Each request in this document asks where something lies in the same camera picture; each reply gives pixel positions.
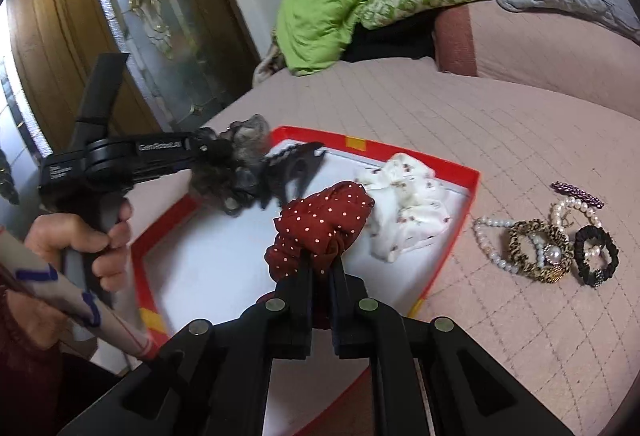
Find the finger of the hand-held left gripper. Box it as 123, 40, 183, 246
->
192, 127, 236, 169

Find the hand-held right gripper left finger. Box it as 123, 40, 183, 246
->
57, 249, 321, 436

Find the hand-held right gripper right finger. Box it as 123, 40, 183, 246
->
327, 259, 576, 436

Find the grey lace scrunchie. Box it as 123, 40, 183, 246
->
189, 113, 273, 217

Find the black hair claw clip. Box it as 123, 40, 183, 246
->
257, 141, 327, 209

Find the red cardboard box lid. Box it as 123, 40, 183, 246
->
131, 125, 482, 436

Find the red polka dot scrunchie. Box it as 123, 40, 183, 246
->
264, 181, 376, 329

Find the white pearl bracelet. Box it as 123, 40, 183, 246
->
472, 215, 523, 274
550, 196, 601, 237

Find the gold chain bracelet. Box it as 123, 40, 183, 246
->
507, 219, 573, 284

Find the black hair tie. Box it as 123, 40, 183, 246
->
572, 225, 620, 289

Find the purple rhinestone hair clip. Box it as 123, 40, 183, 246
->
551, 181, 606, 209

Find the person's left forearm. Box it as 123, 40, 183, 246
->
0, 261, 68, 436

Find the person's left hand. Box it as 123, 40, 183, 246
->
24, 197, 135, 293

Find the beige fringed cloth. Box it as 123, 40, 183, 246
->
251, 41, 291, 87

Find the white floral scrunchie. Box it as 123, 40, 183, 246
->
352, 152, 453, 264

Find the wooden door with glass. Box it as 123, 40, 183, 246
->
0, 0, 263, 167

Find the dark cloth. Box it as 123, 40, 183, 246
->
345, 9, 441, 63

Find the pink bolster pillow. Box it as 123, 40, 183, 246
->
432, 0, 640, 109

